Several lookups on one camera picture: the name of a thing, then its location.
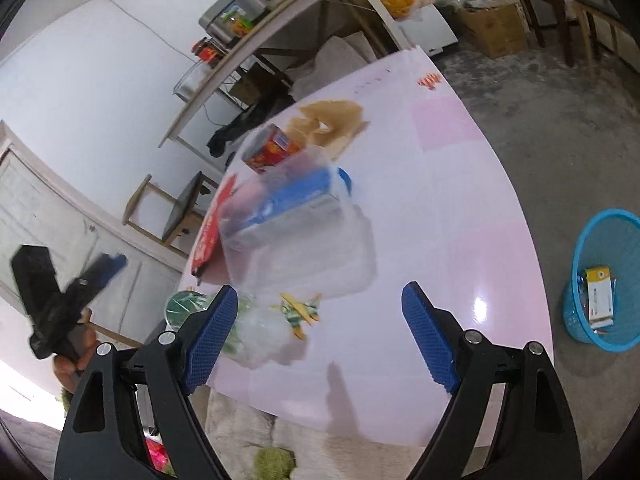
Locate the brown paper bag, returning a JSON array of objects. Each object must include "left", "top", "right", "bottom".
[{"left": 284, "top": 100, "right": 368, "bottom": 162}]

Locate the silver metal appliance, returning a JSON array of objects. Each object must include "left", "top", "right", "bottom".
[{"left": 198, "top": 0, "right": 270, "bottom": 48}]

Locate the blue white carton box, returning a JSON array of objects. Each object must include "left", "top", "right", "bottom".
[{"left": 239, "top": 166, "right": 352, "bottom": 233}]

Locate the long white shelf table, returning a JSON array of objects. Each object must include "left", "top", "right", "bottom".
[{"left": 158, "top": 0, "right": 417, "bottom": 162}]

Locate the light wooden chair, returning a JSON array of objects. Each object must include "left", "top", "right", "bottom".
[{"left": 572, "top": 0, "right": 631, "bottom": 81}]

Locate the red clear plastic wrapper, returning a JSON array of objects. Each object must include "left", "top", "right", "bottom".
[{"left": 191, "top": 174, "right": 238, "bottom": 278}]

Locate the yellow white medicine box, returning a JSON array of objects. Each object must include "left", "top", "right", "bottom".
[{"left": 585, "top": 266, "right": 614, "bottom": 330}]

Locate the clear plastic container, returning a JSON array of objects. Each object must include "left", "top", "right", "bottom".
[{"left": 219, "top": 146, "right": 376, "bottom": 301}]

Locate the blue plastic trash basket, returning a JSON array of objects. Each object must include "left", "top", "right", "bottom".
[{"left": 562, "top": 209, "right": 640, "bottom": 352}]

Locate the cardboard box on floor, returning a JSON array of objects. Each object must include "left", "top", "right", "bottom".
[{"left": 457, "top": 3, "right": 528, "bottom": 58}]

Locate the red snack can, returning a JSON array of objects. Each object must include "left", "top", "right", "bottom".
[{"left": 242, "top": 124, "right": 303, "bottom": 174}]

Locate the left hand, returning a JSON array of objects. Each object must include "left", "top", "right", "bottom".
[{"left": 52, "top": 308, "right": 100, "bottom": 394}]

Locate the green label plastic bottle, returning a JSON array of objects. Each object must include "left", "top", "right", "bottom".
[{"left": 165, "top": 289, "right": 293, "bottom": 370}]

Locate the wooden stool dark seat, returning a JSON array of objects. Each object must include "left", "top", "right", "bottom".
[{"left": 122, "top": 171, "right": 218, "bottom": 258}]

